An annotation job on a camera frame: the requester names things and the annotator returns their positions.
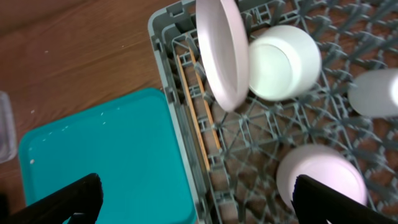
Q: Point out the grey dishwasher rack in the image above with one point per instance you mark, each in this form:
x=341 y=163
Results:
x=353 y=36

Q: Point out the clear plastic bin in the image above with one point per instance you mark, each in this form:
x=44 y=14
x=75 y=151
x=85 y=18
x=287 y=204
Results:
x=8 y=130

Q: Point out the large white plate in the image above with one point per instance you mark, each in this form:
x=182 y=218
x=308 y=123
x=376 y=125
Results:
x=224 y=50

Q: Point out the teal serving tray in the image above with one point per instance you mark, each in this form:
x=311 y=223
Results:
x=130 y=143

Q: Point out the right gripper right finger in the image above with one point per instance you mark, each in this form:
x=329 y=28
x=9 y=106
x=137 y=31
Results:
x=316 y=203

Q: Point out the wooden chopstick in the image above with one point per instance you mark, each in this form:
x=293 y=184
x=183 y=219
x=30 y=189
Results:
x=194 y=116
x=208 y=112

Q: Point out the white saucer plate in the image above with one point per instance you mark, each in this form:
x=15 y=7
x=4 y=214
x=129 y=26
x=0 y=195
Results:
x=284 y=62

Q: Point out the small white bowl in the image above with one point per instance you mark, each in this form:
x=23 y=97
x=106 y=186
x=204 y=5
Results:
x=323 y=164

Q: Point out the small white cup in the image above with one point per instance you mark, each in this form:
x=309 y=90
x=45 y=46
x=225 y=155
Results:
x=375 y=93

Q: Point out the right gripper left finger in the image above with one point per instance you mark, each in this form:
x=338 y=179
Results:
x=79 y=202

